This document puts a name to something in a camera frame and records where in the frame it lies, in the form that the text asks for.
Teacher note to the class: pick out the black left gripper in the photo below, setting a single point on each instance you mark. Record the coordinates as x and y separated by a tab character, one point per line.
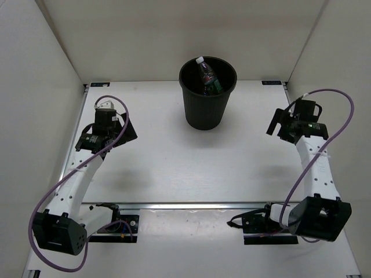
129	132

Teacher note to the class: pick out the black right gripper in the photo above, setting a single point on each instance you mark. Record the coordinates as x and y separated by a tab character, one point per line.
280	115

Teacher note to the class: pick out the clear bottle green label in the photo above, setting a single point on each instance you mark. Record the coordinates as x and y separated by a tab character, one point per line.
208	78

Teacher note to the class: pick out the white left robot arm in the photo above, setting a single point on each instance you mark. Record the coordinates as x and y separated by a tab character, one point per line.
62	227

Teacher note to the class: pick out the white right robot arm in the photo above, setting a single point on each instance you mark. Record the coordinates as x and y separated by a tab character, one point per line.
322	214

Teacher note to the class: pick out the black plastic waste bin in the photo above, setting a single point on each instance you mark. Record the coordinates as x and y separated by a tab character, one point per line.
204	111

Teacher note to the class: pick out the right blue table sticker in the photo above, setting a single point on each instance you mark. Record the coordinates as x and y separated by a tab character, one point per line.
271	83

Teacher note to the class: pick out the blue table sticker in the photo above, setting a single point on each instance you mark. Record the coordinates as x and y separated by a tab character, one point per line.
100	84
271	83

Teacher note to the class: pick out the left blue table sticker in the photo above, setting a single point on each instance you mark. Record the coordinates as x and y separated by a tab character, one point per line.
100	84

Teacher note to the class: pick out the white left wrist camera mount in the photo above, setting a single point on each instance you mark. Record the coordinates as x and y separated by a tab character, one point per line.
108	104

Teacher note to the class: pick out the aluminium front table rail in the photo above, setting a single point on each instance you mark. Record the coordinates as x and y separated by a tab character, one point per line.
192	206

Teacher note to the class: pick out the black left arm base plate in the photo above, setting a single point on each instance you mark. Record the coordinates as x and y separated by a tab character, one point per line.
119	233

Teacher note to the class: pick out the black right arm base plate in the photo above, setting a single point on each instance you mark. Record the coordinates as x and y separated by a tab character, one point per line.
259	230

